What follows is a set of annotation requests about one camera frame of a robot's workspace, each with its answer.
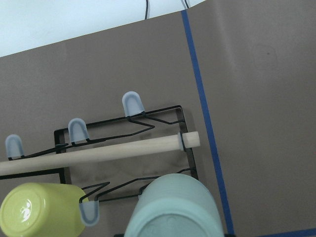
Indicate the black wire cup rack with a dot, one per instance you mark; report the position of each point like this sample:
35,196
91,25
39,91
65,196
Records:
82,148

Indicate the yellow-green plastic cup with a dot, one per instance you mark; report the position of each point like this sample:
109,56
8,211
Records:
42,210

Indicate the pale green plastic cup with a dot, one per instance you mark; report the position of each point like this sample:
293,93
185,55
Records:
175,205

